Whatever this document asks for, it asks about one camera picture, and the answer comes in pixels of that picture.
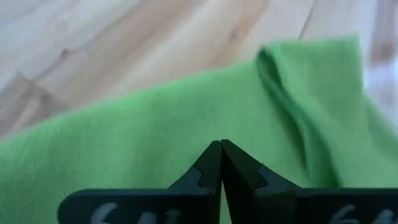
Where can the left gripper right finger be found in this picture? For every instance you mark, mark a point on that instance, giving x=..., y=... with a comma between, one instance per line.
x=280, y=208

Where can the green microfiber towel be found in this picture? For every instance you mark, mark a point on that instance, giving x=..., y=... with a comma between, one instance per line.
x=155, y=124

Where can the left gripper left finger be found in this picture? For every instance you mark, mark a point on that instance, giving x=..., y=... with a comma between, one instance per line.
x=155, y=208

